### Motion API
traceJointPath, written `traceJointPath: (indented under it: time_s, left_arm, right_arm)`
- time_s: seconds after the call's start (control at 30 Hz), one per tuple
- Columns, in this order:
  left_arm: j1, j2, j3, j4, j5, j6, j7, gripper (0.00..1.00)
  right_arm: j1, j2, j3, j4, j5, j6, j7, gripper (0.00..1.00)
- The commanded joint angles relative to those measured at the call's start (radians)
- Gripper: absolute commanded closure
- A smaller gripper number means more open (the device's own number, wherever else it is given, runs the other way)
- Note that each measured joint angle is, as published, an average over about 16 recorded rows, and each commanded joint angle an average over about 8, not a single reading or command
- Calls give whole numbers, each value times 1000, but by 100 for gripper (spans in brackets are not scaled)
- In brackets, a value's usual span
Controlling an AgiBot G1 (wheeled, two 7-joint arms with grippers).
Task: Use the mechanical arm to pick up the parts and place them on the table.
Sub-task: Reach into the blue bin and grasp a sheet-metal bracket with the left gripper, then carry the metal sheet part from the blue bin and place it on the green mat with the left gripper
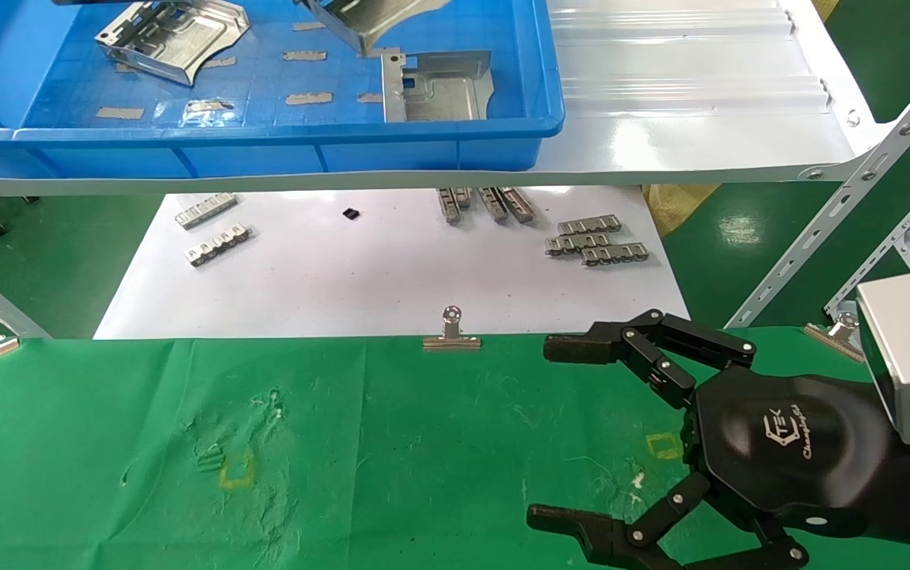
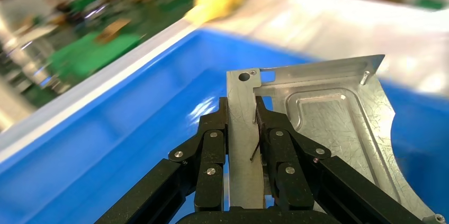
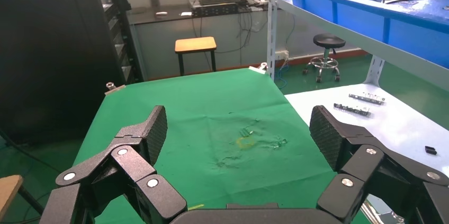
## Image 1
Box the white corrugated plastic sheet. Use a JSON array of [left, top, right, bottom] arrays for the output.
[[546, 0, 833, 120]]

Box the crumpled clear tape piece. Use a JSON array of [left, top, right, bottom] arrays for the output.
[[183, 98, 236, 128]]

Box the perforated grey rack bar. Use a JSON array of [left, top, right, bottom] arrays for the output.
[[726, 44, 910, 330], [823, 157, 910, 319]]

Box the steel bracket with curved cutout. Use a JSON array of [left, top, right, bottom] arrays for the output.
[[295, 0, 452, 59]]

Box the green table cloth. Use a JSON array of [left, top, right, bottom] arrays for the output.
[[0, 327, 910, 570]]

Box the steel bracket with slotted wall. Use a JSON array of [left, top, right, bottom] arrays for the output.
[[96, 0, 251, 86]]

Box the white board sheet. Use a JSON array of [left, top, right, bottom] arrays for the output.
[[94, 187, 691, 340]]

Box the flat steel bracket plate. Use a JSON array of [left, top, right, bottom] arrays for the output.
[[381, 49, 495, 124]]

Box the yellow woven sack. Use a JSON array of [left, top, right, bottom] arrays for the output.
[[642, 185, 722, 239]]

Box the white metal shelf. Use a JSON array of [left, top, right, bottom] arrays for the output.
[[0, 0, 896, 198]]

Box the blue plastic tray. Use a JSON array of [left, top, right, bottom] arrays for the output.
[[0, 0, 565, 180]]

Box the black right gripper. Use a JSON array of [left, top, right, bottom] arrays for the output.
[[526, 308, 897, 570]]

